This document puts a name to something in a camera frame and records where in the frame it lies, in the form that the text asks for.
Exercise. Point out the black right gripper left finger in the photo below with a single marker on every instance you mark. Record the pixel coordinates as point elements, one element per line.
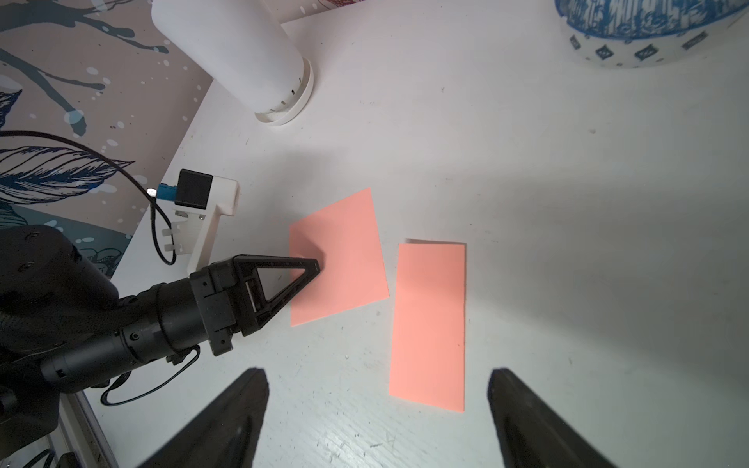
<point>225,433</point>

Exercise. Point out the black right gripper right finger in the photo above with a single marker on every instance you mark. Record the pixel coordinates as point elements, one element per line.
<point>530,433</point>

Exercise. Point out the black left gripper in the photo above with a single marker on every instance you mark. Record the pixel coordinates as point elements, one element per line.
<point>242,295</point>

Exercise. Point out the pink square paper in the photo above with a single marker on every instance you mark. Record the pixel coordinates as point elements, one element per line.
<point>344,239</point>
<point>428,346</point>

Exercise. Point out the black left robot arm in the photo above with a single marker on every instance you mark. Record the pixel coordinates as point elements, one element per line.
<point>65,328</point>

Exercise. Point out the white utensil cup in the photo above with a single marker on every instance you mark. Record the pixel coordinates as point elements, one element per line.
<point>243,47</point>

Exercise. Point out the blue patterned ceramic bowl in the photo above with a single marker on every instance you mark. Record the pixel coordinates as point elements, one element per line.
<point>630,34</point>

